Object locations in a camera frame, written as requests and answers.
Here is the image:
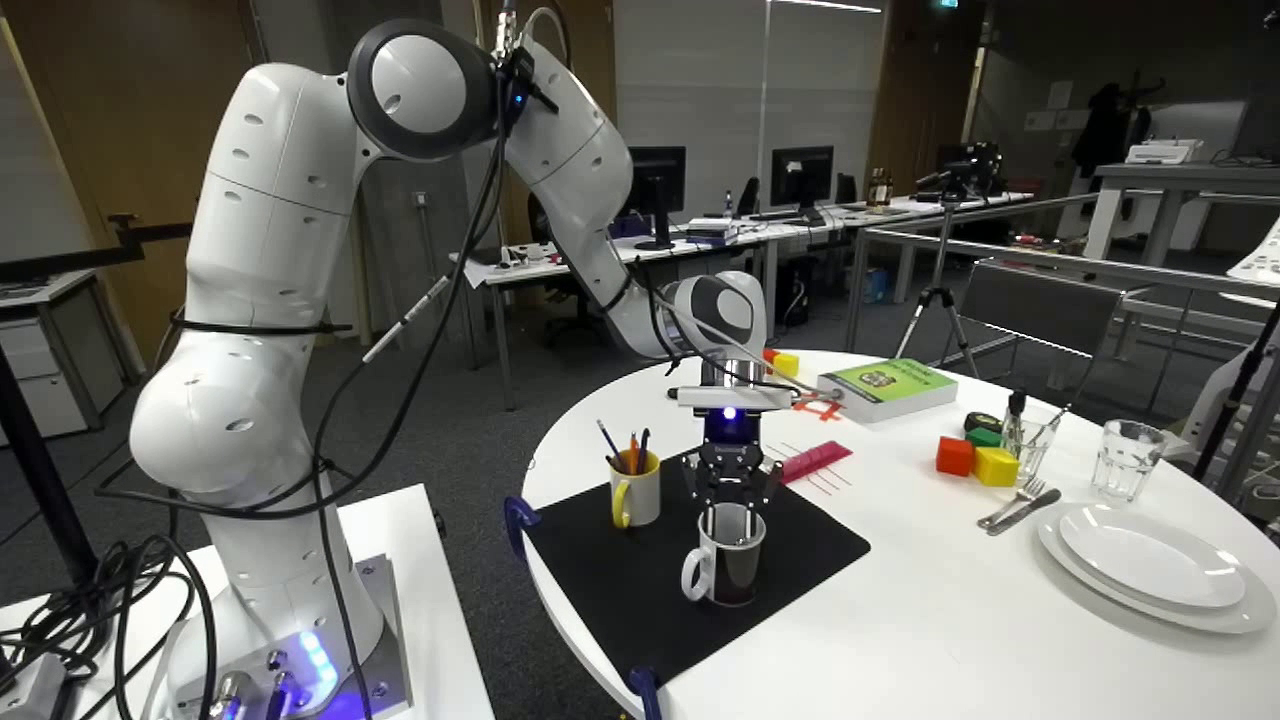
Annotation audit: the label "large white plate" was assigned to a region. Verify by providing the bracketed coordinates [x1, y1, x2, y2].
[1037, 499, 1276, 640]

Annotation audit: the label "red cube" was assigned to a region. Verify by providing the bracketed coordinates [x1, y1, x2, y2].
[931, 430, 981, 481]

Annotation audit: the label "black table mat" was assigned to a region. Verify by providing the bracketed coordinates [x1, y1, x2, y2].
[521, 443, 877, 690]

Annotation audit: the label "pink ruler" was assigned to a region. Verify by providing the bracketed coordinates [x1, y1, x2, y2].
[774, 437, 858, 488]

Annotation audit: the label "black cable bundle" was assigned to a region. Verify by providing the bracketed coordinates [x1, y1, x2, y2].
[0, 532, 218, 720]

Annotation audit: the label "green book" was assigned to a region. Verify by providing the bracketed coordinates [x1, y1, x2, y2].
[814, 357, 959, 429]

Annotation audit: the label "black cup with white handle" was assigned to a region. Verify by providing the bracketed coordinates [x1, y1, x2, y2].
[676, 499, 774, 610]

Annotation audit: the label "grey flat panel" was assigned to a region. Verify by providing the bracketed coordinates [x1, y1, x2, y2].
[957, 256, 1134, 367]

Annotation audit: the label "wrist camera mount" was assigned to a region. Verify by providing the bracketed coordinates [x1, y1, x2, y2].
[663, 378, 814, 414]

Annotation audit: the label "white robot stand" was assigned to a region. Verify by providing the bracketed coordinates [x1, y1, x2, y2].
[0, 481, 498, 720]

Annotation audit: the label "black computer monitor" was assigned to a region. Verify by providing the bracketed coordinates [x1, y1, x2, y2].
[767, 140, 842, 210]
[624, 140, 693, 251]

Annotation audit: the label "blue tape piece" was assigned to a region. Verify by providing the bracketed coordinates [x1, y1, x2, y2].
[500, 491, 541, 555]

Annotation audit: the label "small white plate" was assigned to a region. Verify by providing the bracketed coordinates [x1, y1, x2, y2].
[1053, 499, 1251, 614]

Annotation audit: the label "silver table knife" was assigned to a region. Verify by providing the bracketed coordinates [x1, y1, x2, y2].
[975, 482, 1069, 539]

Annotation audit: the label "clear drinking glass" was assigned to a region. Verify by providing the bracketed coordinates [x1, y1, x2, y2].
[1093, 414, 1172, 508]

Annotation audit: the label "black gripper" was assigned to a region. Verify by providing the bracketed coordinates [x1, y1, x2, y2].
[680, 441, 779, 539]

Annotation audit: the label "grey metal frame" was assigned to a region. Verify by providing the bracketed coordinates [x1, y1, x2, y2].
[851, 192, 1280, 405]

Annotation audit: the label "blue spring clamp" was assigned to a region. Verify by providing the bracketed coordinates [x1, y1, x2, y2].
[624, 663, 668, 720]

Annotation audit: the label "grey pen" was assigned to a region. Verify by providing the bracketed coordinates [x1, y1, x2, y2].
[592, 414, 627, 473]

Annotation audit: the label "yellow mug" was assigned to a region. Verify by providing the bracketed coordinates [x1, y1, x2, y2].
[607, 448, 668, 532]

